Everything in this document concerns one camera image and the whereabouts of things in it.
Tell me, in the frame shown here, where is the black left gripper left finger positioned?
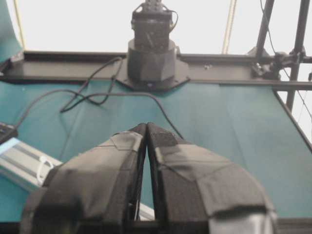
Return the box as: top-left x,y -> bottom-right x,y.
19,123 -> 146,234

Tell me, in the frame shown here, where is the white zip tie ring upper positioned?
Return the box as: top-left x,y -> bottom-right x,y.
36,156 -> 56,187

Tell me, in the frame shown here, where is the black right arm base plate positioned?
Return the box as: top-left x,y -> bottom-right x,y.
116,56 -> 190,92

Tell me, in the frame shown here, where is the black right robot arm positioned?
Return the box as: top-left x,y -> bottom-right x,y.
127,0 -> 176,83

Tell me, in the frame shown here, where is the black USB cable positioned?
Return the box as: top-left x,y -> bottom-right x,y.
14,57 -> 183,159

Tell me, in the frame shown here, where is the silver aluminium rail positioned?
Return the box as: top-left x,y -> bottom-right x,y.
0,133 -> 145,220

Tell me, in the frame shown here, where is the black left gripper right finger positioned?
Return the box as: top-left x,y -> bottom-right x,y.
146,123 -> 277,234

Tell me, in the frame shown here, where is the black camera stand frame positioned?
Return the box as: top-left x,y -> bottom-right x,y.
248,0 -> 312,115

